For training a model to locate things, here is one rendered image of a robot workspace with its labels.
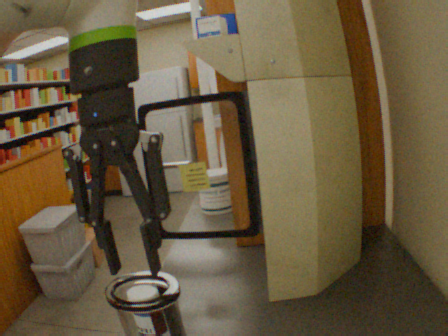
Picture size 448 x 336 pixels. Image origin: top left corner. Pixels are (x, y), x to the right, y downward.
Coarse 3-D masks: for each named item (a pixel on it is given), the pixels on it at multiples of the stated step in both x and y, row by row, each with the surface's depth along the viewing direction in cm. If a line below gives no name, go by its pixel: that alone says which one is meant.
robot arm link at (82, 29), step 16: (80, 0) 36; (96, 0) 38; (112, 0) 39; (128, 0) 41; (64, 16) 37; (80, 16) 38; (96, 16) 39; (112, 16) 40; (128, 16) 42; (80, 32) 40; (96, 32) 39; (112, 32) 40; (128, 32) 42
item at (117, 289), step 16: (144, 272) 55; (160, 272) 55; (112, 288) 50; (128, 288) 54; (160, 288) 54; (176, 288) 49; (128, 304) 45; (144, 304) 45; (176, 304) 50; (128, 320) 47; (144, 320) 46; (160, 320) 47; (176, 320) 49
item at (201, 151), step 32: (192, 96) 108; (160, 128) 112; (192, 128) 110; (224, 128) 109; (192, 160) 112; (224, 160) 110; (192, 192) 114; (224, 192) 112; (256, 192) 111; (192, 224) 116; (224, 224) 114
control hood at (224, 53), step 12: (228, 36) 73; (192, 48) 74; (204, 48) 74; (216, 48) 74; (228, 48) 74; (240, 48) 74; (204, 60) 75; (216, 60) 74; (228, 60) 74; (240, 60) 74; (228, 72) 75; (240, 72) 74
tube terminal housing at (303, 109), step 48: (240, 0) 71; (288, 0) 70; (288, 48) 73; (336, 48) 82; (288, 96) 75; (336, 96) 81; (288, 144) 77; (336, 144) 82; (288, 192) 78; (336, 192) 83; (288, 240) 80; (336, 240) 85; (288, 288) 83
